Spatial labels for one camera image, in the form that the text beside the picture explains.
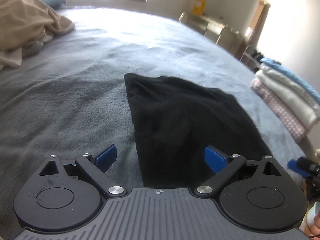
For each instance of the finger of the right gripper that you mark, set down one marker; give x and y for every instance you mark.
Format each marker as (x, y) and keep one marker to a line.
(292, 165)

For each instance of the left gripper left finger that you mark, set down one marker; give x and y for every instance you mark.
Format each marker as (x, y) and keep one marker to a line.
(93, 168)

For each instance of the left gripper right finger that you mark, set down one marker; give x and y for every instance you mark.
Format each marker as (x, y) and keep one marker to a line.
(224, 167)

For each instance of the black t-shirt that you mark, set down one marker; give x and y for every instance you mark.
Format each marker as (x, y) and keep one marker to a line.
(175, 120)

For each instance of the folded clothes stack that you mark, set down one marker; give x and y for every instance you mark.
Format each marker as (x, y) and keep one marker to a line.
(290, 98)

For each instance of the beige clothes pile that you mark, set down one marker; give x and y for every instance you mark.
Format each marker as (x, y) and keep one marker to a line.
(26, 25)

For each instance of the person right hand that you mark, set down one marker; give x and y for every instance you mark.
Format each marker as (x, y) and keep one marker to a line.
(315, 228)

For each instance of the light blue bowl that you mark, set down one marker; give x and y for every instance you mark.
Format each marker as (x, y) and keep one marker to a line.
(310, 216)

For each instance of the grey bed blanket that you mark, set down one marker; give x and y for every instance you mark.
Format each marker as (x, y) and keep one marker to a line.
(71, 99)

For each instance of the metal shoe rack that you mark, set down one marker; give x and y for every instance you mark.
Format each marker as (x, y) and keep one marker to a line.
(251, 58)

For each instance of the white low cabinet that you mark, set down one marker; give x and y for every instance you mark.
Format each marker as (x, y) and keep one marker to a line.
(219, 33)

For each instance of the cardboard sheet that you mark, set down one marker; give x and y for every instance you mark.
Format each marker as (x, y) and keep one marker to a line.
(256, 25)

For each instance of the yellow box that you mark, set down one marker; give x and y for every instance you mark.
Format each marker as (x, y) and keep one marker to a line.
(199, 7)

